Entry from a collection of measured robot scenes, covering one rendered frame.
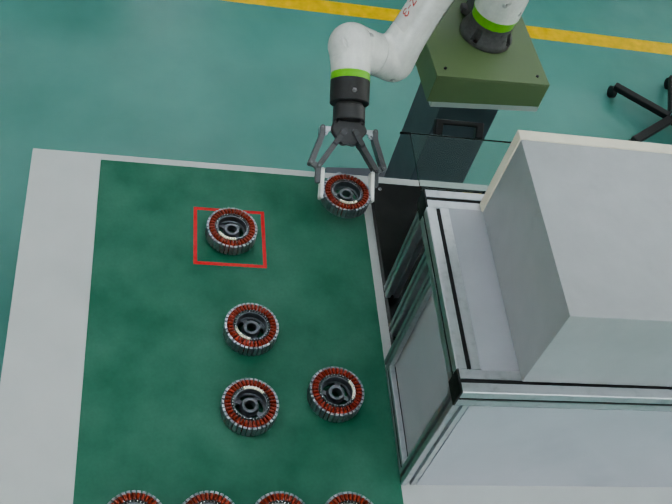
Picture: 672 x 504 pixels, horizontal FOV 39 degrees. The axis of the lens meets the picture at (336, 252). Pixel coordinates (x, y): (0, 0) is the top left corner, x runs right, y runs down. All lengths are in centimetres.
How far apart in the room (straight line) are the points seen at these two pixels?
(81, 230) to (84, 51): 159
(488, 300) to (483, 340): 9
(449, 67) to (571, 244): 108
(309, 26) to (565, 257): 250
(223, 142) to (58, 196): 128
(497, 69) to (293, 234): 79
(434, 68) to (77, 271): 107
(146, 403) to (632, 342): 90
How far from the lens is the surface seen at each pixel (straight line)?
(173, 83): 355
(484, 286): 174
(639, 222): 169
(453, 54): 262
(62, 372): 193
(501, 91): 264
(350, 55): 223
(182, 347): 197
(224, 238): 209
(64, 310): 201
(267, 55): 374
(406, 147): 301
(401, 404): 195
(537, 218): 163
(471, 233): 181
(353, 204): 216
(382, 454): 193
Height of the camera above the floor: 242
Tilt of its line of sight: 50 degrees down
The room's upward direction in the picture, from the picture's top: 20 degrees clockwise
